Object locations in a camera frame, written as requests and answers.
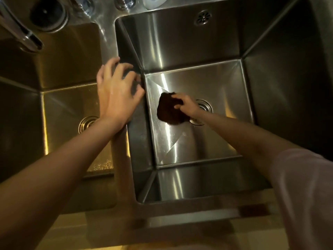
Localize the person's right hand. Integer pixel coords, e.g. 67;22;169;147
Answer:
170;92;202;120

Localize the person's left hand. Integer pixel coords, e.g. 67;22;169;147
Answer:
96;56;145;131

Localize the dark brown cleaning cloth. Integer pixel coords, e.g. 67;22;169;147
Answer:
156;92;193;126

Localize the stainless steel sink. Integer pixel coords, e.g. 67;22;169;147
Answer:
0;0;333;250

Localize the person's left forearm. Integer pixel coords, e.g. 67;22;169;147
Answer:
0;118;125;250

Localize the person's right forearm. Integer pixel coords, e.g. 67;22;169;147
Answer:
197;111;302;175

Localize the round steel sink drain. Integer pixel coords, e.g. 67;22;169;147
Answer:
78;116;99;134
189;99;213;126

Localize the chrome faucet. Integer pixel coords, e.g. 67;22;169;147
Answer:
0;0;137;53

